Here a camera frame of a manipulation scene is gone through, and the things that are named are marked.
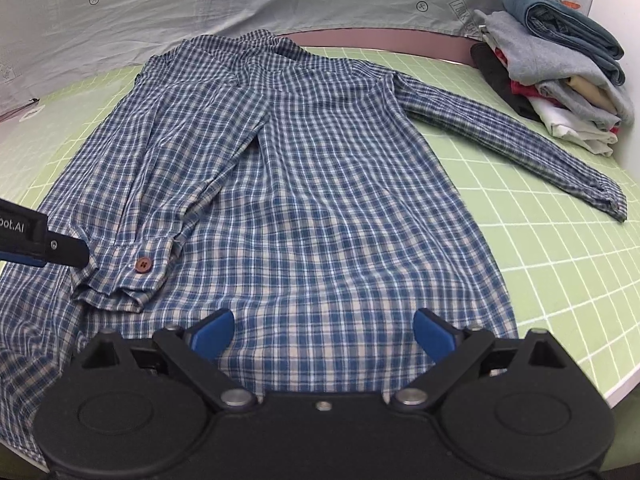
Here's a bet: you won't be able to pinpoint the blue plaid shirt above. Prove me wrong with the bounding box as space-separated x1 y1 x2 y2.
0 29 629 462

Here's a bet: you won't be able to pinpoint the folded blue jeans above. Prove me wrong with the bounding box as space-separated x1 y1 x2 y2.
501 0 627 87

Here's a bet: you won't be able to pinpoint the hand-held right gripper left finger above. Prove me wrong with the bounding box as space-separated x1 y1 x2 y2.
74 308 259 414

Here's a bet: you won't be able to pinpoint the folded red garment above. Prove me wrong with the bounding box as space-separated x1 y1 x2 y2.
492 46 622 137

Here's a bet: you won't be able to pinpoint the folded grey garment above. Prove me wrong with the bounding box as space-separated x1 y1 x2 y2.
537 80 624 132

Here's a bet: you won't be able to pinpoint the green grid mat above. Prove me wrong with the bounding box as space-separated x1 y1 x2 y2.
0 46 640 402

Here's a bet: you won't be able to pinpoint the folded light grey sweatshirt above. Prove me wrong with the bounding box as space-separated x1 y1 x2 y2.
479 9 636 132

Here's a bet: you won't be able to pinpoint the folded beige garment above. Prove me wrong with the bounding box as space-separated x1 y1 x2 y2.
559 75 619 116

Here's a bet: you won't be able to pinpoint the folded black garment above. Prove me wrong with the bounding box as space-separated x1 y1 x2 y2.
469 42 544 122

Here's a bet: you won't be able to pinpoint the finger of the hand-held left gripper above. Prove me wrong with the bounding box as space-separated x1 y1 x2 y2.
42 231 91 269

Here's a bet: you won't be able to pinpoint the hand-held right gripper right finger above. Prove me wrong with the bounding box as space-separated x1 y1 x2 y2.
390 308 570 414

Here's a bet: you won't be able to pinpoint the folded white garment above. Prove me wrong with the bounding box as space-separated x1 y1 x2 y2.
529 97 622 157

